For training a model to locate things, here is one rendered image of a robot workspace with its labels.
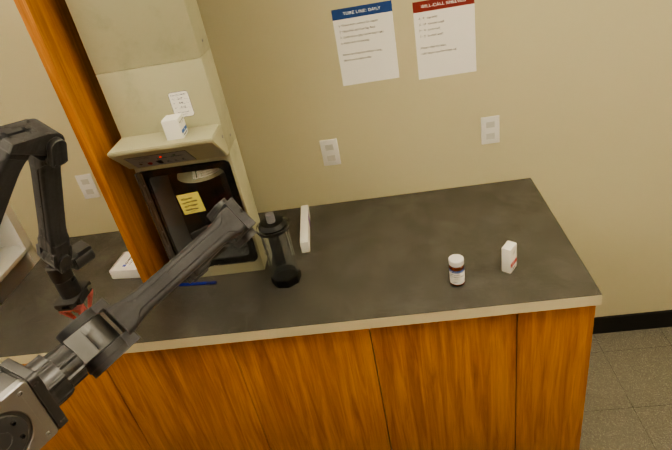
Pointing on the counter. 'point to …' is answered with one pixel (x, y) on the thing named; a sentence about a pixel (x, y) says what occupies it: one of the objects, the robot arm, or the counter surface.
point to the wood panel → (80, 97)
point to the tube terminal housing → (166, 74)
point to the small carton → (174, 126)
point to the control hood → (210, 140)
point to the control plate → (160, 158)
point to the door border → (155, 215)
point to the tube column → (130, 4)
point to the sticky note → (191, 203)
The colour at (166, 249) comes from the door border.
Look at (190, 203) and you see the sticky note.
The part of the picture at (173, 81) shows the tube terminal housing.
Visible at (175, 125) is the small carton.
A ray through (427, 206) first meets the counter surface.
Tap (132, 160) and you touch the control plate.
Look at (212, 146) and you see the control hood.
